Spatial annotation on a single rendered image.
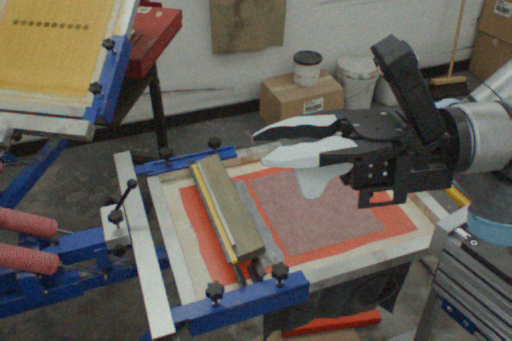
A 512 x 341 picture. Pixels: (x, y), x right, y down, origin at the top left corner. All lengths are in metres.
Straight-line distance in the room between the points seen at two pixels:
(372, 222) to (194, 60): 2.18
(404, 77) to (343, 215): 1.01
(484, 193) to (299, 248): 0.79
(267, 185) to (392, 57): 1.11
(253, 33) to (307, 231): 2.14
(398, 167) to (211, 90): 3.04
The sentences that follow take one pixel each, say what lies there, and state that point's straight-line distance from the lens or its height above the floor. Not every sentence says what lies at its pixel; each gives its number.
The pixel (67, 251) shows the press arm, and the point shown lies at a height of 1.04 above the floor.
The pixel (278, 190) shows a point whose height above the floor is 0.96.
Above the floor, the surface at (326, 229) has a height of 0.96.
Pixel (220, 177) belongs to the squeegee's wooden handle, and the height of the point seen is 1.06.
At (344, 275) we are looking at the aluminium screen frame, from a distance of 1.27.
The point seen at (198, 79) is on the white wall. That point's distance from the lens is 3.42.
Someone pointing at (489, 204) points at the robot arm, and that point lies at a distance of 0.64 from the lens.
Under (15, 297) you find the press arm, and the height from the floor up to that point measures 0.92.
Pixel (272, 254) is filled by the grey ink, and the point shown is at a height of 0.96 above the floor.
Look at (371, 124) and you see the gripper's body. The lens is 0.50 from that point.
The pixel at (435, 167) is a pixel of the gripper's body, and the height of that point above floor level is 1.64.
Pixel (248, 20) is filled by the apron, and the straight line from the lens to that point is 3.30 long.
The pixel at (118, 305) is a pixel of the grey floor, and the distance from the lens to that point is 2.49.
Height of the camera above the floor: 1.95
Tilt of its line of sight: 37 degrees down
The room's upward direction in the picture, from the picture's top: straight up
